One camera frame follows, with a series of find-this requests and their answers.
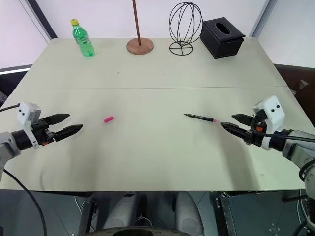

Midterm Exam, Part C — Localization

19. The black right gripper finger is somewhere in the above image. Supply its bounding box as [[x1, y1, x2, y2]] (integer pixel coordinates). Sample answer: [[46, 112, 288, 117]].
[[231, 113, 254, 127], [220, 122, 250, 143]]

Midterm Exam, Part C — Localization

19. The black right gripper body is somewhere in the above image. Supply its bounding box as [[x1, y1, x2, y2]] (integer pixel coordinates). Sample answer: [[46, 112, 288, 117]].
[[244, 109, 268, 148]]

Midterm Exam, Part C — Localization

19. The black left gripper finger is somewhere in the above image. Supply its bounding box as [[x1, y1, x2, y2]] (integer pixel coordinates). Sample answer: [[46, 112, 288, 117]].
[[40, 113, 71, 126], [52, 124, 84, 143]]

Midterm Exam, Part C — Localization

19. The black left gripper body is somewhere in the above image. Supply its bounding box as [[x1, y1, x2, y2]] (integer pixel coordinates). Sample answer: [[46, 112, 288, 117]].
[[31, 117, 56, 147]]

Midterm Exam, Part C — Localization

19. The black pen with pink tip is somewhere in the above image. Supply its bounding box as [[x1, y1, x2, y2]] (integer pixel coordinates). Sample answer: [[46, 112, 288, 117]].
[[183, 113, 222, 125]]

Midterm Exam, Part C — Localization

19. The green plastic bottle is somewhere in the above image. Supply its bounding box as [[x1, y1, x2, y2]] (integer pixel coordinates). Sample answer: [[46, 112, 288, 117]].
[[70, 18, 96, 59]]

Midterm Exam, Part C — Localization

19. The dark furniture with light strip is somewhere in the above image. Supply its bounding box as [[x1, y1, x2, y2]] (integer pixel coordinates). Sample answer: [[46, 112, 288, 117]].
[[0, 64, 33, 109]]

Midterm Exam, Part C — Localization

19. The dark brown cabinet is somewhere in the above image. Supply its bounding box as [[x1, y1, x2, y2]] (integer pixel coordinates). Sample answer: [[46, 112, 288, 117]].
[[273, 63, 315, 130]]

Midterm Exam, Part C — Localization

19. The black tissue box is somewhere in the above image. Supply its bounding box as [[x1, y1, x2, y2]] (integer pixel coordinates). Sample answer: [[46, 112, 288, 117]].
[[199, 16, 246, 59]]

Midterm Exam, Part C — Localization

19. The grey rounded robot leg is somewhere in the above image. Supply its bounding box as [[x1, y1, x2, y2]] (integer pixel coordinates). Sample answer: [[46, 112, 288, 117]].
[[174, 191, 205, 236], [102, 192, 146, 232]]

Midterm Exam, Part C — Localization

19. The wooden stand with round base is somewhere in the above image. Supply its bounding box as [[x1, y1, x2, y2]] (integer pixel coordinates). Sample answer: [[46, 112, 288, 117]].
[[126, 0, 154, 55]]

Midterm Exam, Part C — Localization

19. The dark rounded robot torso rim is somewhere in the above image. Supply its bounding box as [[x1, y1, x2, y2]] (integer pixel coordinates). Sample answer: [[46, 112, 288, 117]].
[[85, 228, 206, 236]]

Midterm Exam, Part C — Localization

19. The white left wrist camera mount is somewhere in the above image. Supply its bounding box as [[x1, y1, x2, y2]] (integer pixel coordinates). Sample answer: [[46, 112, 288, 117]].
[[16, 101, 42, 149]]

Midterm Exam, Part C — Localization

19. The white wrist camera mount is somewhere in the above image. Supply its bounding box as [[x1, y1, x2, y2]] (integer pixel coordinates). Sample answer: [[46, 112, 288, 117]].
[[16, 101, 42, 149], [252, 95, 286, 151]]

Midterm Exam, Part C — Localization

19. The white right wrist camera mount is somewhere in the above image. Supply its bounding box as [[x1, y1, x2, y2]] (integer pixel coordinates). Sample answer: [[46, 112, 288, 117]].
[[252, 95, 286, 151]]

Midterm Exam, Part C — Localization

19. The metal table leg frame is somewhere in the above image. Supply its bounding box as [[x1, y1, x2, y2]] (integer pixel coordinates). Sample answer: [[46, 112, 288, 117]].
[[215, 192, 238, 236], [78, 195, 97, 236]]

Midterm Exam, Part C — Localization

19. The black wire head-shaped stand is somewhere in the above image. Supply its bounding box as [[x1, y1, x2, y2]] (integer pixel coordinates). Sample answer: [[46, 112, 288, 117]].
[[168, 1, 203, 56]]

